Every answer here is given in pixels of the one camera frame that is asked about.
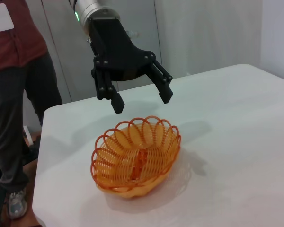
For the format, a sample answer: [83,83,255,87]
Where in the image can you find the orange woven plastic basket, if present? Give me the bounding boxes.
[90,115,182,201]

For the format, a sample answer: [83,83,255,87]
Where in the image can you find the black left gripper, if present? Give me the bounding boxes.
[87,17,174,114]

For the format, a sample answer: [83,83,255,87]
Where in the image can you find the grey sneaker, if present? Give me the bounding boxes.
[6,188,28,220]

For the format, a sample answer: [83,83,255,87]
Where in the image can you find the white ID badge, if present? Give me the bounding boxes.
[0,3,15,32]

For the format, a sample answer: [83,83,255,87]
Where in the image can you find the grey metal cabinet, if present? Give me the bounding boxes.
[41,0,163,105]

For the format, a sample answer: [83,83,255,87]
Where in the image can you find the person in red shirt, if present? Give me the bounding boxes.
[0,0,63,220]

